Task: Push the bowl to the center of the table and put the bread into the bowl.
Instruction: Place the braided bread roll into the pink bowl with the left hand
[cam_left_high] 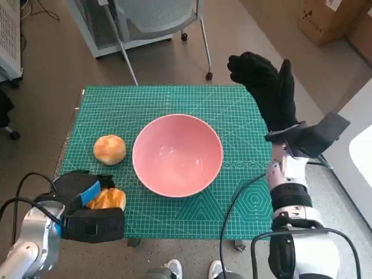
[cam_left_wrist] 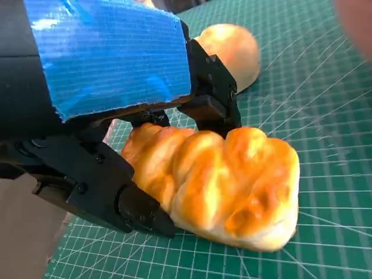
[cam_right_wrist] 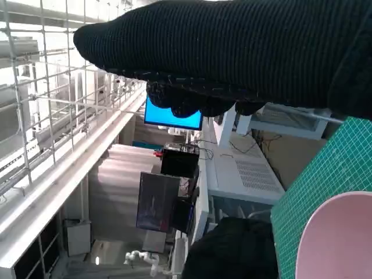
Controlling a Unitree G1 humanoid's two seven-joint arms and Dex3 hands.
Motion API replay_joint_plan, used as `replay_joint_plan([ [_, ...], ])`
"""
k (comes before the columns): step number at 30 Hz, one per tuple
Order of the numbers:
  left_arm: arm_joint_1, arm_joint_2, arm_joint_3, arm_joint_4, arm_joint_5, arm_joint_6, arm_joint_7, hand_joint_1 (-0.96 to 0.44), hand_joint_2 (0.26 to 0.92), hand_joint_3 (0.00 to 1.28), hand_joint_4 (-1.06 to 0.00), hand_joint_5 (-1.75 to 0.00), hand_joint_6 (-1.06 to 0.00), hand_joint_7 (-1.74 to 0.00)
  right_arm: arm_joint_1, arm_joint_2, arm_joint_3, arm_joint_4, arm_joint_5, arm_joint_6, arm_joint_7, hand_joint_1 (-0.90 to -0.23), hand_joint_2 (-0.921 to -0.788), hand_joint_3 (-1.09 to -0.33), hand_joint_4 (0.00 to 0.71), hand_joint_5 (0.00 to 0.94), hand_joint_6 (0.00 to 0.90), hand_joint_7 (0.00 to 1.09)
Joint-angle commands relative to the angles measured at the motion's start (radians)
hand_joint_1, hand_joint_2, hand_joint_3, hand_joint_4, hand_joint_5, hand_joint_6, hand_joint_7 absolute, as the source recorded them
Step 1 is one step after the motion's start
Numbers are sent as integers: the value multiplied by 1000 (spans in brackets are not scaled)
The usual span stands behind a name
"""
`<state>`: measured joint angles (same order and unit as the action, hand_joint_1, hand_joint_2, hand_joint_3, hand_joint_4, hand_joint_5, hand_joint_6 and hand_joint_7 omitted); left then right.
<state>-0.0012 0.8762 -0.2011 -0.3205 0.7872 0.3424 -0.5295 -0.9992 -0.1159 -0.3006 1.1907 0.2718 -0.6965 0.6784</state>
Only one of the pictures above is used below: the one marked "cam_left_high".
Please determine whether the grey mesh chair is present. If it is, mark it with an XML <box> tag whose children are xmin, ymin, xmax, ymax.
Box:
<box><xmin>97</xmin><ymin>0</ymin><xmax>214</xmax><ymax>85</ymax></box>

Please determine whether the striped rectangular bread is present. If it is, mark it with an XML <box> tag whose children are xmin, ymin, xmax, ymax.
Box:
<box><xmin>86</xmin><ymin>187</ymin><xmax>127</xmax><ymax>212</ymax></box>

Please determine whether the white robot foot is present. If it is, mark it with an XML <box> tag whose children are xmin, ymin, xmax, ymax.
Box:
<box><xmin>209</xmin><ymin>260</ymin><xmax>227</xmax><ymax>279</ymax></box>
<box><xmin>165</xmin><ymin>258</ymin><xmax>184</xmax><ymax>279</ymax></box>

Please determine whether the green cutting mat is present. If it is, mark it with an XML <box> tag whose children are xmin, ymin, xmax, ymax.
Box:
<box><xmin>53</xmin><ymin>84</ymin><xmax>276</xmax><ymax>241</ymax></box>

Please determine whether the looped black robot cable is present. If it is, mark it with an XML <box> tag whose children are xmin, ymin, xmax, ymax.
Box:
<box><xmin>250</xmin><ymin>226</ymin><xmax>358</xmax><ymax>279</ymax></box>

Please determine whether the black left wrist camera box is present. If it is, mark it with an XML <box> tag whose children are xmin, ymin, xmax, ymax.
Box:
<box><xmin>62</xmin><ymin>208</ymin><xmax>125</xmax><ymax>244</ymax></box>

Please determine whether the plain cardboard box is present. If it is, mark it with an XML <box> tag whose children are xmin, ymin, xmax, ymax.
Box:
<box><xmin>347</xmin><ymin>23</ymin><xmax>372</xmax><ymax>59</ymax></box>

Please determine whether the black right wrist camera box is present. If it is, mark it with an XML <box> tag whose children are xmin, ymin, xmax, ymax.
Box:
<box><xmin>296</xmin><ymin>111</ymin><xmax>351</xmax><ymax>159</ymax></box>

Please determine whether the white desk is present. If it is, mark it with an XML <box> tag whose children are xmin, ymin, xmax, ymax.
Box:
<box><xmin>331</xmin><ymin>84</ymin><xmax>372</xmax><ymax>230</ymax></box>

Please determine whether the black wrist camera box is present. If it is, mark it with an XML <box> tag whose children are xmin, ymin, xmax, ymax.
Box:
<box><xmin>62</xmin><ymin>208</ymin><xmax>125</xmax><ymax>244</ymax></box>
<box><xmin>296</xmin><ymin>111</ymin><xmax>351</xmax><ymax>159</ymax></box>

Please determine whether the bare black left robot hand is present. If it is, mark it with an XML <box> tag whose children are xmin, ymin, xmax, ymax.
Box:
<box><xmin>53</xmin><ymin>170</ymin><xmax>116</xmax><ymax>216</ymax></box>

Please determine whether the white perforated cabinet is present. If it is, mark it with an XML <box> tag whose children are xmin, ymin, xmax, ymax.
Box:
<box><xmin>0</xmin><ymin>0</ymin><xmax>24</xmax><ymax>81</ymax></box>

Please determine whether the pink bowl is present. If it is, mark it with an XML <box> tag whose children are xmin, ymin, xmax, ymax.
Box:
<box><xmin>132</xmin><ymin>113</ymin><xmax>224</xmax><ymax>198</ymax></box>

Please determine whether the white right robot foot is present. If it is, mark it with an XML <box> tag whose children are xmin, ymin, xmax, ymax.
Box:
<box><xmin>209</xmin><ymin>260</ymin><xmax>227</xmax><ymax>279</ymax></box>

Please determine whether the grey right robot leg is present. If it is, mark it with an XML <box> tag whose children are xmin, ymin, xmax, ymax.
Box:
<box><xmin>216</xmin><ymin>270</ymin><xmax>242</xmax><ymax>279</ymax></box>

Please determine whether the round bread bun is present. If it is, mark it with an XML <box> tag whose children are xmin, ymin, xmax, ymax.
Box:
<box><xmin>92</xmin><ymin>134</ymin><xmax>127</xmax><ymax>166</ymax></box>

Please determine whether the white left robot foot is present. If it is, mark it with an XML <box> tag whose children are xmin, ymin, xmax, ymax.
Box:
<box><xmin>165</xmin><ymin>258</ymin><xmax>184</xmax><ymax>279</ymax></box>

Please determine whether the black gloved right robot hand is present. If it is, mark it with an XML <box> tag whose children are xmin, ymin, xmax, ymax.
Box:
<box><xmin>227</xmin><ymin>51</ymin><xmax>300</xmax><ymax>134</ymax></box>

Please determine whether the large cardboard box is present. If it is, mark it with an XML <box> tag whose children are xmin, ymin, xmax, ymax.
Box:
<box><xmin>296</xmin><ymin>0</ymin><xmax>372</xmax><ymax>46</ymax></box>

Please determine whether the grey left robot leg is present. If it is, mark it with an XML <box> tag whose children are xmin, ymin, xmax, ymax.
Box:
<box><xmin>144</xmin><ymin>267</ymin><xmax>175</xmax><ymax>279</ymax></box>

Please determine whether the long black robot cable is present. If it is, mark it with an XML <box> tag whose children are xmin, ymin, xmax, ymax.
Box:
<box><xmin>219</xmin><ymin>173</ymin><xmax>268</xmax><ymax>279</ymax></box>

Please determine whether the grey robot leg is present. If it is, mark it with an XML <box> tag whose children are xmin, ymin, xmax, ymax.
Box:
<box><xmin>144</xmin><ymin>267</ymin><xmax>175</xmax><ymax>279</ymax></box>
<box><xmin>216</xmin><ymin>270</ymin><xmax>242</xmax><ymax>279</ymax></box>

